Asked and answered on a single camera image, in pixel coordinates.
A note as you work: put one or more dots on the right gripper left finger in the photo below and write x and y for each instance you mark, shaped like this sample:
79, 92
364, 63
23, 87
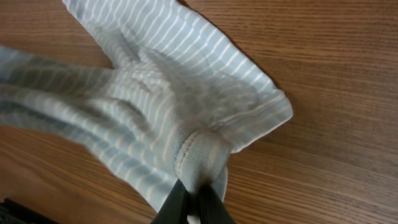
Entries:
175, 208

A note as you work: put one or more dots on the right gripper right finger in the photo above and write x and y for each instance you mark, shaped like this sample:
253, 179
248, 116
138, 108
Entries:
211, 208

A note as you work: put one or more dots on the light blue striped shorts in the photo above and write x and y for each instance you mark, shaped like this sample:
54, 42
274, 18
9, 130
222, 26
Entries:
178, 101

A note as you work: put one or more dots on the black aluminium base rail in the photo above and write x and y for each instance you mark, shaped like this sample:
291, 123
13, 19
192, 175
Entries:
14, 213

